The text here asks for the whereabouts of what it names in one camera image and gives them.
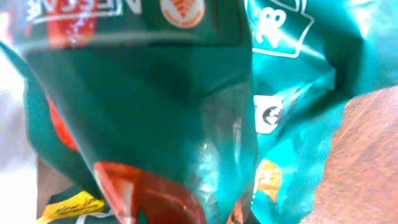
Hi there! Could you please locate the green Nescafe coffee bag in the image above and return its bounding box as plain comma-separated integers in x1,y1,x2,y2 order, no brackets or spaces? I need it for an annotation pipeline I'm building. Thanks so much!
0,0,398,224

